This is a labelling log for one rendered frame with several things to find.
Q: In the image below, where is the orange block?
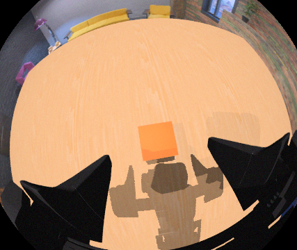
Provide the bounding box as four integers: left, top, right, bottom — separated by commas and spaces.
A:
138, 122, 178, 160

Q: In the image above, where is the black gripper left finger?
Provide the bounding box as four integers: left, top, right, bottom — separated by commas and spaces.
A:
20, 154, 112, 242

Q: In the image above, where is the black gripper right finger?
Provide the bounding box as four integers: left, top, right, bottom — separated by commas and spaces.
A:
207, 133, 290, 211

